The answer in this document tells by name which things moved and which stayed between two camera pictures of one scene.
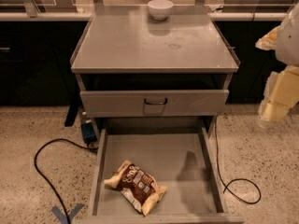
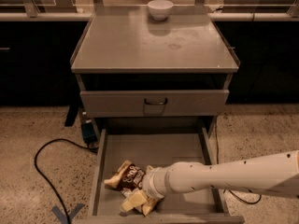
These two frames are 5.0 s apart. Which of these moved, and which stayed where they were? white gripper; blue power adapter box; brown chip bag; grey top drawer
Moved: white gripper
Stayed: grey top drawer; blue power adapter box; brown chip bag
